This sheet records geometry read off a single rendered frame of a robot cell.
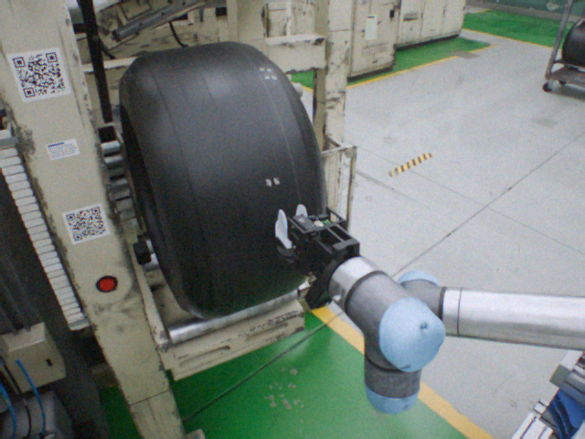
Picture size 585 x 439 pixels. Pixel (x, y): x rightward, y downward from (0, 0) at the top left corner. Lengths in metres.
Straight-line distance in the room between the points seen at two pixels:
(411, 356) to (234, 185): 0.39
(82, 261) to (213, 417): 1.18
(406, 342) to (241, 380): 1.61
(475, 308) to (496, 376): 1.61
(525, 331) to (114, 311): 0.82
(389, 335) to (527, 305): 0.23
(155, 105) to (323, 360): 1.59
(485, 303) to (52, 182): 0.74
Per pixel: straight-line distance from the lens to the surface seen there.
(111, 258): 0.96
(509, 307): 0.66
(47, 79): 0.79
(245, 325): 1.11
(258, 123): 0.76
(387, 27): 5.90
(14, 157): 0.85
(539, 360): 2.41
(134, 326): 1.10
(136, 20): 1.19
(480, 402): 2.14
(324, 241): 0.63
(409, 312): 0.51
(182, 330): 1.05
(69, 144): 0.83
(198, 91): 0.78
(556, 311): 0.66
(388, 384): 0.58
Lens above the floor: 1.70
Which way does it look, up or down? 36 degrees down
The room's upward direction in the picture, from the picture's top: straight up
